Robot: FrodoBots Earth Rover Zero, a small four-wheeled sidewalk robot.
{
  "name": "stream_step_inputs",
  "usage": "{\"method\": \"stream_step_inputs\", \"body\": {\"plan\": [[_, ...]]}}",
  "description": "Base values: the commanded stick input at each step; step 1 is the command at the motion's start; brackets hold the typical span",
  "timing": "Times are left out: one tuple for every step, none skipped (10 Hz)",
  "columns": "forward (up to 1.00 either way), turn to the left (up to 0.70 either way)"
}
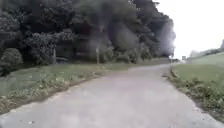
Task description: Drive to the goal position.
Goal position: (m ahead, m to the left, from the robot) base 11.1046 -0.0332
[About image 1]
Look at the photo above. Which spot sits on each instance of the grey paved path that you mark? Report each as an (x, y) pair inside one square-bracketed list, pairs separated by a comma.
[(123, 100)]

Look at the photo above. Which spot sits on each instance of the dense wood of trees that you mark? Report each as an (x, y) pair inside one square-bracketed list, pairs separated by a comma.
[(83, 30)]

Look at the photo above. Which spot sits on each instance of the grass verge beside path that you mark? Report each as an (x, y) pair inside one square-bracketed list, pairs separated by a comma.
[(203, 76)]

